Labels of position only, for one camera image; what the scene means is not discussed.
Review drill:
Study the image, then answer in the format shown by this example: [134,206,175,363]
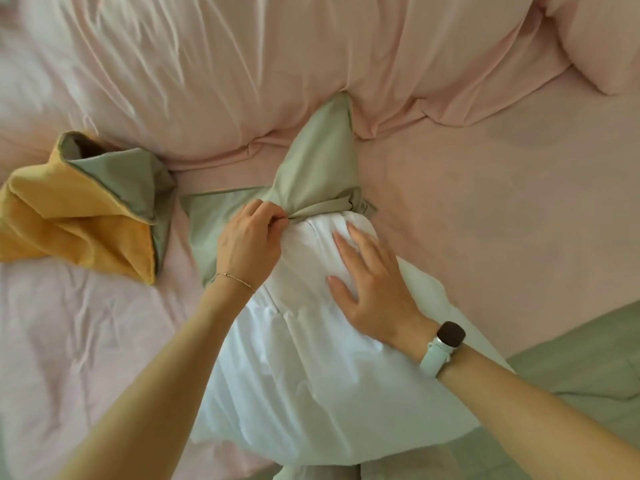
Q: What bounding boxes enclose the person's right hand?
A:
[327,222,441,363]

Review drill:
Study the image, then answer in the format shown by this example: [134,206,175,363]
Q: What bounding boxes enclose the person's left hand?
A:
[215,198,291,295]

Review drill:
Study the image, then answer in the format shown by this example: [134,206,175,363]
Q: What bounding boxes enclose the white pillow insert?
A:
[189,210,516,468]

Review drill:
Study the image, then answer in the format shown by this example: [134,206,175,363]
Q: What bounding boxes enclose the grey and orange pillowcase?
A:
[0,130,179,287]
[179,90,379,288]

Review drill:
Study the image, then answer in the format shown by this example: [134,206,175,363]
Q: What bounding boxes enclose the pink bed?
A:
[0,64,640,480]

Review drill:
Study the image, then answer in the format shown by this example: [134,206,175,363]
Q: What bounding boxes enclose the person's right forearm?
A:
[435,344,640,480]

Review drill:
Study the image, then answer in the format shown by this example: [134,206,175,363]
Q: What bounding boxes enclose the person's left forearm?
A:
[55,279,256,480]

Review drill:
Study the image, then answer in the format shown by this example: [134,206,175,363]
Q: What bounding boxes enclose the person's white shorts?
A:
[272,447,481,480]

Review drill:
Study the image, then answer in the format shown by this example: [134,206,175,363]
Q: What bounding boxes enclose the white smartwatch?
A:
[419,321,467,379]

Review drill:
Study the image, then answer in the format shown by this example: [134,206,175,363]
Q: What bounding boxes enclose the pink ruffled duvet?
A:
[0,0,573,171]

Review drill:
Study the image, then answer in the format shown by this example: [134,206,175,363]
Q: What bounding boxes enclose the pink pillow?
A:
[545,0,640,97]

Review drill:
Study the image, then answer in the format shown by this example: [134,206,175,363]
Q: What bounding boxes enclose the thin gold bracelet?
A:
[209,272,257,295]

